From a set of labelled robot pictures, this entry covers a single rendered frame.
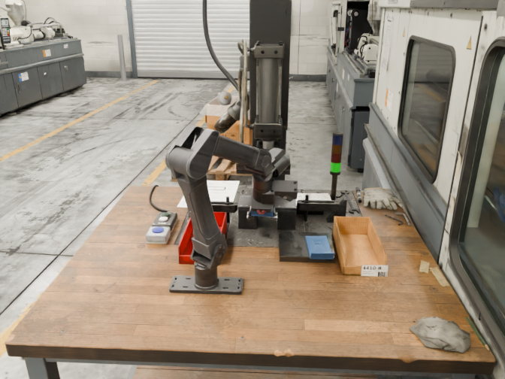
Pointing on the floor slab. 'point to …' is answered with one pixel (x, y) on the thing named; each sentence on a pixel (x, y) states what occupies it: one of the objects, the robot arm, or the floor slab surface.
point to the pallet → (226, 168)
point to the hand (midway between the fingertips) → (261, 211)
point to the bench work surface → (240, 309)
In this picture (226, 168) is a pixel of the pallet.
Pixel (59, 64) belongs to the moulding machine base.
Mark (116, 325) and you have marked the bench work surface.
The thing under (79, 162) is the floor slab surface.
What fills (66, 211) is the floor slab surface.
